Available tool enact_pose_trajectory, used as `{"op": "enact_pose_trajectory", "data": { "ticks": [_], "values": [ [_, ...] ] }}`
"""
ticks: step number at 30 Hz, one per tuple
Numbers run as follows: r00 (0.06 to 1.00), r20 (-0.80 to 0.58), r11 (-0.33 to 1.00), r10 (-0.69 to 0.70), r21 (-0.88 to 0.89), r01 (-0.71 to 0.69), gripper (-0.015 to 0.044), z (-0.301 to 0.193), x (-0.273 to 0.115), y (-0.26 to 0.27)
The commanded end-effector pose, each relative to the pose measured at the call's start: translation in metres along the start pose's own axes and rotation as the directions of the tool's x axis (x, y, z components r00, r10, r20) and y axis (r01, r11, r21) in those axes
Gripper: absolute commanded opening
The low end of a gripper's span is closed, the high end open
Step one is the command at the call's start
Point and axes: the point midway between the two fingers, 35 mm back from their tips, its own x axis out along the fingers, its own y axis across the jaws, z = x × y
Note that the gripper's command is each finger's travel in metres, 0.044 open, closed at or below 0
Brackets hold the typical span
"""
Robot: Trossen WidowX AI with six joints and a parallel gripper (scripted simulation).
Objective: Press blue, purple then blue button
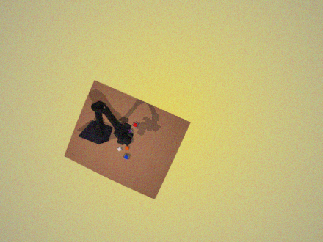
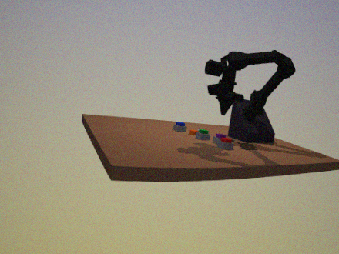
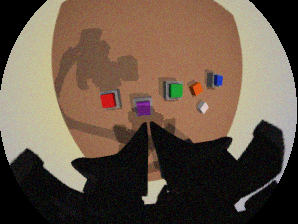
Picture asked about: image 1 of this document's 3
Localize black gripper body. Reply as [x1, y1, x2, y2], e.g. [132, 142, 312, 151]
[117, 123, 131, 145]

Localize red button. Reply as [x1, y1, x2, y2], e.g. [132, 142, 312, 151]
[132, 122, 139, 128]

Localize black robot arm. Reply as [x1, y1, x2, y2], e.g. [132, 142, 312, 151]
[91, 101, 133, 146]

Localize blue button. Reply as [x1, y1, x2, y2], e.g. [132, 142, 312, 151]
[124, 153, 130, 160]

